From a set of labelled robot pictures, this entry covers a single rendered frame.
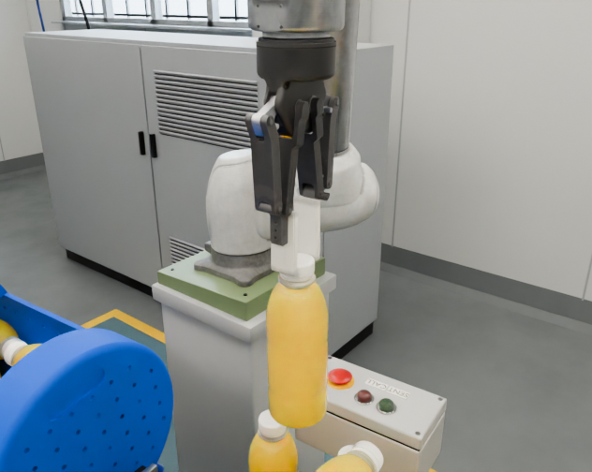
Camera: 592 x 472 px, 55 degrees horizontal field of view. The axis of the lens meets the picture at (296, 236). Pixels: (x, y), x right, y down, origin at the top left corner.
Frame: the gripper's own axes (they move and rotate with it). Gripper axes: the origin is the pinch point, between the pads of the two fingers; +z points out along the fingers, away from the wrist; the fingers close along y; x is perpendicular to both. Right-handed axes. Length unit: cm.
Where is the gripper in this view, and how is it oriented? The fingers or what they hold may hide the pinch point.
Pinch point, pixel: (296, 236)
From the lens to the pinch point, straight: 60.8
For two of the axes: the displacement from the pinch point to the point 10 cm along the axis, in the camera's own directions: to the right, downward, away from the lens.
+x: 8.3, 2.2, -5.1
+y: -5.5, 3.2, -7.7
